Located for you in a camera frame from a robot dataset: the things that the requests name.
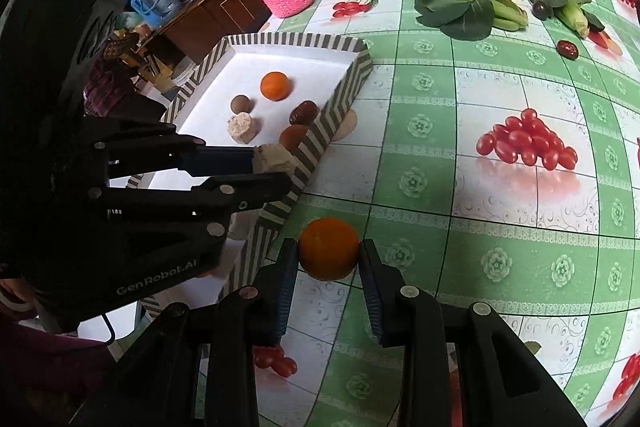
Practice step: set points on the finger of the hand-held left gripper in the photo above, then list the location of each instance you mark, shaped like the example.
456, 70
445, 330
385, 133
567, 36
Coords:
220, 159
250, 192

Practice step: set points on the striped cardboard tray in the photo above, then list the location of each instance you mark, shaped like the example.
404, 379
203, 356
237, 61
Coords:
300, 62

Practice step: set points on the green checked fruit-print tablecloth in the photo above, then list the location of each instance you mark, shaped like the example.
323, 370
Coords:
500, 232

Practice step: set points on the wooden side cabinet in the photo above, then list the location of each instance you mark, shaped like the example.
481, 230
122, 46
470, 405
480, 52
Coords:
220, 17

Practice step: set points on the dark plaid cloth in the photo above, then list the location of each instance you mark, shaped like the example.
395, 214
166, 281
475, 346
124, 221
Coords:
107, 84

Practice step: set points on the green bok choy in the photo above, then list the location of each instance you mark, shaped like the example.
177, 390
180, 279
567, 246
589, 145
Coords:
460, 14

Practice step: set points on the corn cob with husk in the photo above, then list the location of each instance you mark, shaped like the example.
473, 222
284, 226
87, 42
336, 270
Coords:
575, 19

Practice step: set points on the blue bag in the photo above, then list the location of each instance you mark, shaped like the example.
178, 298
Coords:
147, 2

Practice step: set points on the red date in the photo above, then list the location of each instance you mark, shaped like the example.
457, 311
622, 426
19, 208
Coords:
303, 112
568, 49

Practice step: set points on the brown kiwi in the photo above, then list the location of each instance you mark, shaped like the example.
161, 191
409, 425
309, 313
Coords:
242, 104

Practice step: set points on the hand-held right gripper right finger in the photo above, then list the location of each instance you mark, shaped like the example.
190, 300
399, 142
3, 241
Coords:
375, 297

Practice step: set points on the orange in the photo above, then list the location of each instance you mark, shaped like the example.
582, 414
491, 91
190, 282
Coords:
329, 252
294, 138
274, 86

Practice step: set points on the person's left forearm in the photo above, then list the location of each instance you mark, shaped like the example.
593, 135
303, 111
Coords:
50, 372

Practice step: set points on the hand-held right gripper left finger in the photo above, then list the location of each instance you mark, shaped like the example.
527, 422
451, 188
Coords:
284, 292

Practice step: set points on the beige cylinder food piece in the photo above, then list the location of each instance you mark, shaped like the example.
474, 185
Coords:
240, 128
274, 161

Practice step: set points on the dark purple plum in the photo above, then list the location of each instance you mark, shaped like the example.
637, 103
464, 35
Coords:
541, 8

